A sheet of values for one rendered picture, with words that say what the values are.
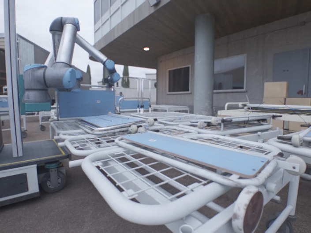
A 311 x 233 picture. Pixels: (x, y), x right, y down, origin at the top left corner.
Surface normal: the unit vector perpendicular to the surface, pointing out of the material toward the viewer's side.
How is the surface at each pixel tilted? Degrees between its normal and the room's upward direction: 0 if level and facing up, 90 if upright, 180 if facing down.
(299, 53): 90
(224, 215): 0
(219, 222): 0
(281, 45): 90
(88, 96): 90
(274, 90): 90
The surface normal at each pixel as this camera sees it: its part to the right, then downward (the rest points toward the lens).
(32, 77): 0.19, 0.11
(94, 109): 0.59, 0.08
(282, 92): -0.70, 0.07
